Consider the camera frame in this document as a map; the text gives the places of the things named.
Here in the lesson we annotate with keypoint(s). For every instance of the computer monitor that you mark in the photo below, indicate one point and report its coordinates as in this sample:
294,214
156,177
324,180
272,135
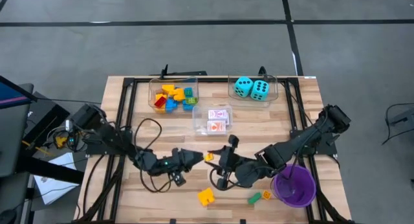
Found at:
13,94

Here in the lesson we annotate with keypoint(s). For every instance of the white paper sheet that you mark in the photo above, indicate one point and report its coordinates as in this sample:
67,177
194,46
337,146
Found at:
55,191

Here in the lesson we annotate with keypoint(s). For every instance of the purple plastic bucket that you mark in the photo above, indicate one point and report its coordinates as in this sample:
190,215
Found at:
300,191

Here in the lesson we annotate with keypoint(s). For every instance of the red toy brick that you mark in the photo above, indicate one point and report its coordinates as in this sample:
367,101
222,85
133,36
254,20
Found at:
160,102

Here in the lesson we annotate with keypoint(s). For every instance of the blue comb-shaped toy block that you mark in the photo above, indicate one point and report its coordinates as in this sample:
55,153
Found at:
187,106

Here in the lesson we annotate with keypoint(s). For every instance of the grey desk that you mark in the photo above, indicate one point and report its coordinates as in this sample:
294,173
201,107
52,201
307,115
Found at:
13,136

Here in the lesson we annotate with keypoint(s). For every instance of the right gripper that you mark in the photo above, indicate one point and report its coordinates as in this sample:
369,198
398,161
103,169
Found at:
229,162

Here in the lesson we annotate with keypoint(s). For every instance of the black metal beam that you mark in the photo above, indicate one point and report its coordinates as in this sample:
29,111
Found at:
48,169

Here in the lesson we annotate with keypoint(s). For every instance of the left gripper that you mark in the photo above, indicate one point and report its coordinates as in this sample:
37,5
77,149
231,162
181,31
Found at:
179,161

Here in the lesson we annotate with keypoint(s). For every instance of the small black mount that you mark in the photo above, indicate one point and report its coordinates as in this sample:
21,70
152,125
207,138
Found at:
262,70

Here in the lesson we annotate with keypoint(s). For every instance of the black camera mount with bar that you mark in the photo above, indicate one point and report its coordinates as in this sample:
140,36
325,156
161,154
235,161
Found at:
187,73

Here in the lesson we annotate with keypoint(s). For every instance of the teal foam die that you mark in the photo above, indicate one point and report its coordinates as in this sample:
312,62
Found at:
243,87
260,90

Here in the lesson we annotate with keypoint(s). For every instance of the black metal table frame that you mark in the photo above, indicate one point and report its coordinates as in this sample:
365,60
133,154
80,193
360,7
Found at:
210,79

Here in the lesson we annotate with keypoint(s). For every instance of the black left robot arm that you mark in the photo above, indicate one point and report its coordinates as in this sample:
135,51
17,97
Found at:
110,136

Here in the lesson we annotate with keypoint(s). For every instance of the black equipment case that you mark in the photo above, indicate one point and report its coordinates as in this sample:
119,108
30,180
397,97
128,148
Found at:
45,115

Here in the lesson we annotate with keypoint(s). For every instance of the green toy brick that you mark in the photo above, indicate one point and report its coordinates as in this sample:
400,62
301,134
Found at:
255,198

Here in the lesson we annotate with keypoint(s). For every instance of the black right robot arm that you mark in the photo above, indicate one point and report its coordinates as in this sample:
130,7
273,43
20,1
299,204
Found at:
291,146

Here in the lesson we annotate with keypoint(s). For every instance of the large clear plastic bin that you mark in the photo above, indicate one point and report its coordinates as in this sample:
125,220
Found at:
239,102
152,88

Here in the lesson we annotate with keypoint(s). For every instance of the lime green toy block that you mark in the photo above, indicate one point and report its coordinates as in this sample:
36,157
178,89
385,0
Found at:
191,100

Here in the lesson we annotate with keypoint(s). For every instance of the tiny green brick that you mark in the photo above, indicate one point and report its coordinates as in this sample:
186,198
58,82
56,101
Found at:
188,92

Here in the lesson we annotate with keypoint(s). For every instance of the small clear plastic bin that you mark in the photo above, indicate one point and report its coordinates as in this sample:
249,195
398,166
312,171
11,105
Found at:
199,123

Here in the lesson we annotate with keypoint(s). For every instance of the small blue toy block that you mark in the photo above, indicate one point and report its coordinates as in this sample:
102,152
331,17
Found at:
170,105

